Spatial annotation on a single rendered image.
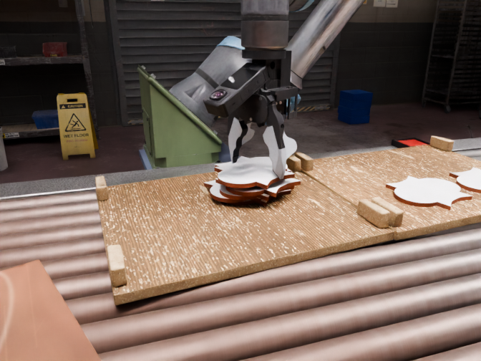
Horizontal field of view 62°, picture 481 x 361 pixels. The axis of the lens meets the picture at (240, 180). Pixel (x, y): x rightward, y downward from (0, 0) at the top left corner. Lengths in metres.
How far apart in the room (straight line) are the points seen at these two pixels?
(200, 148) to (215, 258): 0.53
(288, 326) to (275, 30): 0.42
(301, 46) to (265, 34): 0.40
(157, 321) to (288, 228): 0.25
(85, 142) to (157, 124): 3.16
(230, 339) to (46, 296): 0.20
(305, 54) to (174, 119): 0.36
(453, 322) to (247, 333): 0.23
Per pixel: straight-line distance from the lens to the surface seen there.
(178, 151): 1.02
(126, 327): 0.48
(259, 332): 0.46
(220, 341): 0.45
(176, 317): 0.48
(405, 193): 0.77
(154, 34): 5.29
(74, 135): 4.15
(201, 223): 0.63
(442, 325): 0.52
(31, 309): 0.33
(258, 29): 0.64
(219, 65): 1.07
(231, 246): 0.57
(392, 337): 0.48
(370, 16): 6.57
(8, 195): 0.90
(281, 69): 0.69
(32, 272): 0.37
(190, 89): 1.06
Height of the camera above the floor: 1.23
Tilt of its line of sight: 21 degrees down
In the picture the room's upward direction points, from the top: straight up
